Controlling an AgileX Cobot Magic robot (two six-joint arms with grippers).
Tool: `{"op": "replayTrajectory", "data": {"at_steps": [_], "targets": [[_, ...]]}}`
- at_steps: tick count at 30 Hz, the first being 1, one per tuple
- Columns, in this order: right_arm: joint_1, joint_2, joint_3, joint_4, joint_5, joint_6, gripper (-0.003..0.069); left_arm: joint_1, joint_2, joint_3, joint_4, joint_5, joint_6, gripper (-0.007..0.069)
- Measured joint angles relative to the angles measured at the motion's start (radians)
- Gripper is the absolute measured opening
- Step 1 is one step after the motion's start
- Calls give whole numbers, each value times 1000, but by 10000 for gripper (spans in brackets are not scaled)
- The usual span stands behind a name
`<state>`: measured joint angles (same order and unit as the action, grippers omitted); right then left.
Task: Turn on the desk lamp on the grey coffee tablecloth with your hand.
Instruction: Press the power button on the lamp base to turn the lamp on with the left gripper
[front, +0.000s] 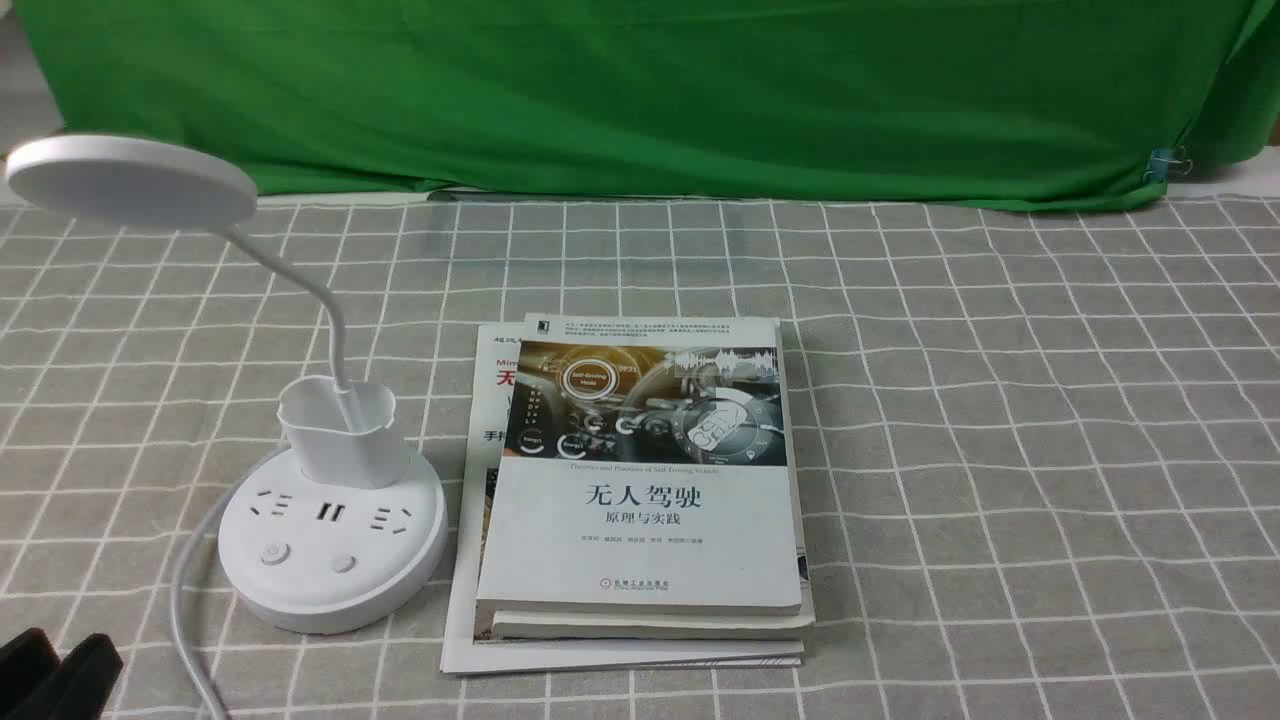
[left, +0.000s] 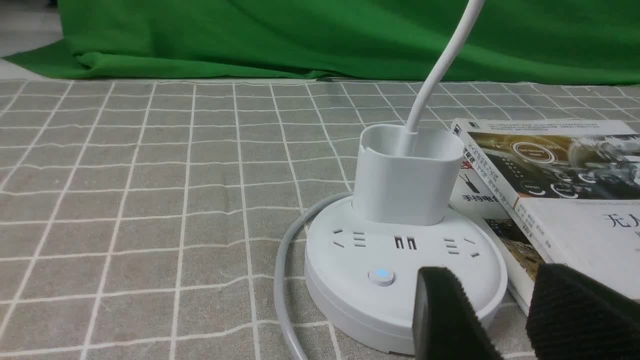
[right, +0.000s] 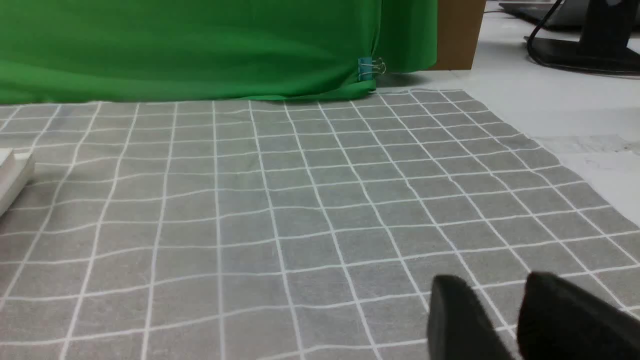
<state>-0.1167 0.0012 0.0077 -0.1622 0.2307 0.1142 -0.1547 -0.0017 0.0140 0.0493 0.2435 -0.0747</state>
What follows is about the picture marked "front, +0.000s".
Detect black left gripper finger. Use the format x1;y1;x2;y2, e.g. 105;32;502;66
20;633;124;719

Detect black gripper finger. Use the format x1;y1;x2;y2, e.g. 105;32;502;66
1;628;61;719

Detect white desk lamp with sockets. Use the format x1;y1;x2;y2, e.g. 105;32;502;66
5;135;447;635

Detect bottom large white magazine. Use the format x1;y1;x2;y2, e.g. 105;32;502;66
440;322;805;675

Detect middle white book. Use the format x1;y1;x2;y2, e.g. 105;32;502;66
490;322;817;642

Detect top self-driving textbook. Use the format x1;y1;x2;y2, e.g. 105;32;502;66
476;313;805;618

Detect grey checked tablecloth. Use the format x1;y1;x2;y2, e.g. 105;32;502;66
1;197;1279;719

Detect green backdrop cloth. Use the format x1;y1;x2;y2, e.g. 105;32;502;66
13;1;1277;211

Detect blue binder clip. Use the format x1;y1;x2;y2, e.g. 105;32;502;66
1142;146;1194;184

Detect white lamp power cable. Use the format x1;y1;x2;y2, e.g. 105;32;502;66
170;443;293;720

